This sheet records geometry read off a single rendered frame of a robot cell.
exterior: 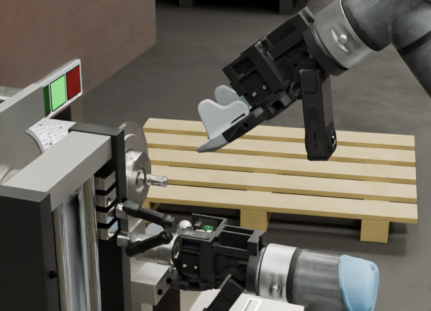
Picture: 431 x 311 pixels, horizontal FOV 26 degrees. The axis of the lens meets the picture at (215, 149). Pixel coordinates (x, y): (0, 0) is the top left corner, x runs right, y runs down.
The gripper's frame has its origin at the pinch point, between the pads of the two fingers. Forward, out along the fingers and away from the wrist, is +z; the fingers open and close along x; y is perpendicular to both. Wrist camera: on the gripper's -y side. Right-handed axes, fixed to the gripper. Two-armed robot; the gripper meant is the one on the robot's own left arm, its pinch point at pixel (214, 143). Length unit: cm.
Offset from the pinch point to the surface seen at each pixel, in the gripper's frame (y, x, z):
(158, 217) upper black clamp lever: 0.6, 31.1, -7.9
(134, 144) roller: 5.7, -0.5, 9.9
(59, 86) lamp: 20, -40, 41
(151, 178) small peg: 0.9, 0.2, 10.4
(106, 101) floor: 18, -327, 218
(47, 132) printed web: 13.7, 4.1, 16.3
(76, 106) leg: 17, -78, 66
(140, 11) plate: 25, -79, 39
